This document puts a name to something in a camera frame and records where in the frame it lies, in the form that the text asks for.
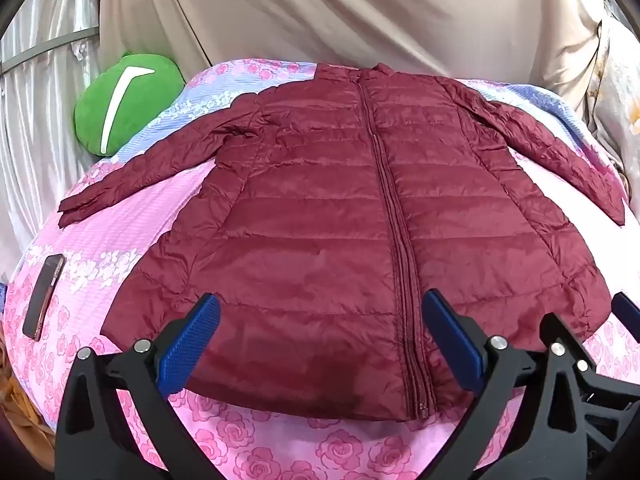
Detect beige curtain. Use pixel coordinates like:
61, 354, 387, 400
97, 0, 606, 111

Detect orange-brown cloth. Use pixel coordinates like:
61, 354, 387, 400
0, 340, 56, 471

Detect green pillow with white stripe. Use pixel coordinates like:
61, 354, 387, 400
74, 51, 187, 157

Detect white satin curtain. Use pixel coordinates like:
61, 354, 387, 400
0, 0, 108, 281

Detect cream floral cloth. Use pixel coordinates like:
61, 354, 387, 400
570, 0, 640, 196

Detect smartphone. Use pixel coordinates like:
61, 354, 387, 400
22, 253, 66, 341

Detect pink and blue floral blanket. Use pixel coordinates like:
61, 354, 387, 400
0, 57, 640, 480

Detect maroon puffer jacket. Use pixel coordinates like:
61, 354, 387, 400
57, 62, 626, 423

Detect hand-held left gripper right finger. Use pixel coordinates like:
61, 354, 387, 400
422, 289, 588, 480

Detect grey strap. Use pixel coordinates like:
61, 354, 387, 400
0, 27, 100, 75

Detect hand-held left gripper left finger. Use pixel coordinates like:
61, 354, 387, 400
54, 292, 222, 480

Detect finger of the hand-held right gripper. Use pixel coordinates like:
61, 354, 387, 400
611, 291, 640, 331
575, 357, 640, 468

